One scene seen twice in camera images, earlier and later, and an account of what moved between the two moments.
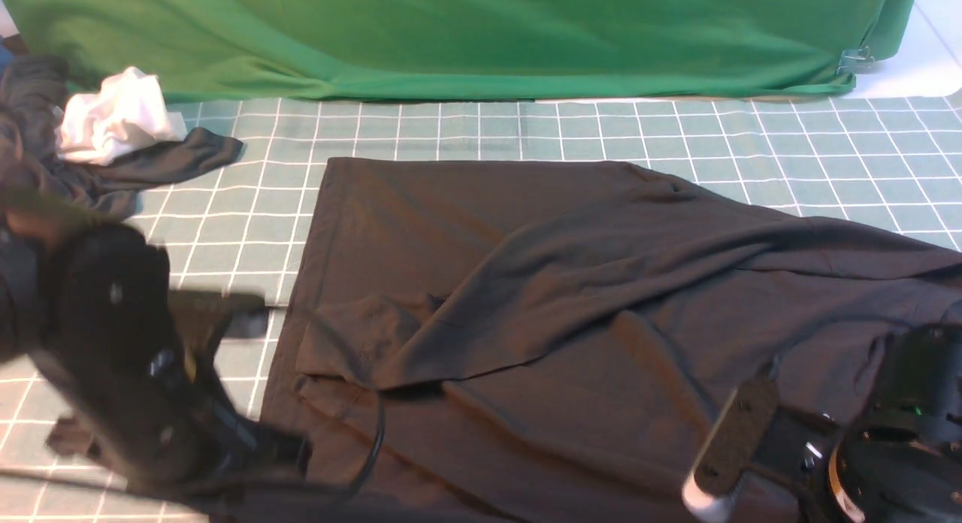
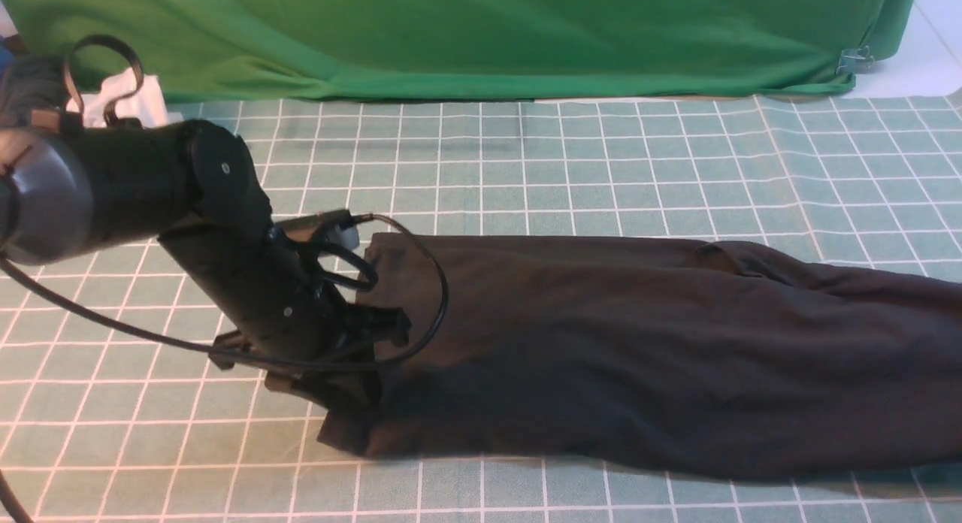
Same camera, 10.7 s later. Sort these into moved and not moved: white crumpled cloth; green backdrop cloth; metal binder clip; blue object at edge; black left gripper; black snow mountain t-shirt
Moved: black snow mountain t-shirt; black left gripper
Not moved: blue object at edge; green backdrop cloth; metal binder clip; white crumpled cloth
